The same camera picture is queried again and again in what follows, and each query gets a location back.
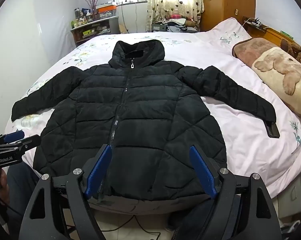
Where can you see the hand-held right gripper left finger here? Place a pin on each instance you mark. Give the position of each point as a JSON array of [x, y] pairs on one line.
[[98, 172]]

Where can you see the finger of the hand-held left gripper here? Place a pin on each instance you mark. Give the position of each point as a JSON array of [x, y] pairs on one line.
[[30, 141], [14, 135]]

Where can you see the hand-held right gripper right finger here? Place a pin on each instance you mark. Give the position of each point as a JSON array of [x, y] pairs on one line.
[[203, 172]]

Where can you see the black puffer jacket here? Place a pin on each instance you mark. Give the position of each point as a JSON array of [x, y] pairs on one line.
[[145, 105]]

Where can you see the pile of clothes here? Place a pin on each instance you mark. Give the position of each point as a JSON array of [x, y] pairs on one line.
[[179, 22]]

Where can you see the person's left hand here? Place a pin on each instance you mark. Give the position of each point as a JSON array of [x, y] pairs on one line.
[[3, 183]]

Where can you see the person's left leg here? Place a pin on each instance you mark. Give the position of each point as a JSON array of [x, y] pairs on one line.
[[23, 190]]

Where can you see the bed with pink floral sheet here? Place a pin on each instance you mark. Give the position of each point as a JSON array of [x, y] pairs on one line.
[[240, 145]]

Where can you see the black smartphone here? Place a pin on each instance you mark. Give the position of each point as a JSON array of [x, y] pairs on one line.
[[272, 130]]

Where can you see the white bedside cabinet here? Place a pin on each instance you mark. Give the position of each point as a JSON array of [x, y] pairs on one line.
[[291, 192]]

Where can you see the rolled bear print blanket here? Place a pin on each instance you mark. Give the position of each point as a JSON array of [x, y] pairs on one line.
[[283, 80]]

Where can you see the wooden shelf unit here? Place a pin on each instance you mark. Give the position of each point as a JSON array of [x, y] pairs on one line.
[[90, 32]]

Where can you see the brown plush pillow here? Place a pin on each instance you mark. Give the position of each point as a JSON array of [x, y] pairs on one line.
[[250, 50]]

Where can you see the group of bottles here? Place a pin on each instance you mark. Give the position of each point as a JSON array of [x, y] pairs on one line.
[[81, 17]]

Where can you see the grey bin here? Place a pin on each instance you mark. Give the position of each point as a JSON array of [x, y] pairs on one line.
[[113, 25]]

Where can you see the orange storage box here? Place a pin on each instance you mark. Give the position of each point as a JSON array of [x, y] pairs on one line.
[[107, 12]]

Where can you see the black box device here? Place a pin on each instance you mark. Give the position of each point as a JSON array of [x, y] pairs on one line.
[[159, 27]]

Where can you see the brown teddy bear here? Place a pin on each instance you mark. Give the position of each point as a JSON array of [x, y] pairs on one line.
[[298, 52]]

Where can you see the wooden headboard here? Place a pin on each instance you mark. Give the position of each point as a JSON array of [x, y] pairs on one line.
[[275, 33]]

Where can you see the power strip with chargers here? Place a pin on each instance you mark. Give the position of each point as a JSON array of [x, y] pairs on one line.
[[254, 22]]

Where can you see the green flat item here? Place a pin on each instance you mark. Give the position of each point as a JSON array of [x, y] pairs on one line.
[[287, 34]]

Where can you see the wooden wardrobe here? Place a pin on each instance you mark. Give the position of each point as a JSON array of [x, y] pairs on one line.
[[228, 2]]

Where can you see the heart print curtain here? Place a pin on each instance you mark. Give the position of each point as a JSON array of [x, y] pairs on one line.
[[175, 0]]

